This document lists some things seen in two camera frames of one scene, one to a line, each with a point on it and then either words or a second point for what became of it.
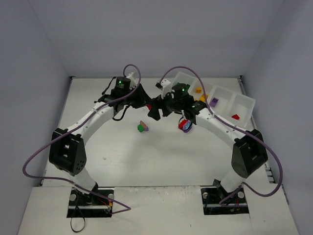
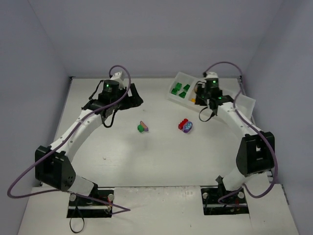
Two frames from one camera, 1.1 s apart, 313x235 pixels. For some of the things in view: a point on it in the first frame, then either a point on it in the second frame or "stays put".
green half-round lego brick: (141, 128) stays put
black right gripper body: (161, 105) to (200, 90)
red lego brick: (181, 124) stays put
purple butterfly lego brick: (145, 128) stays put
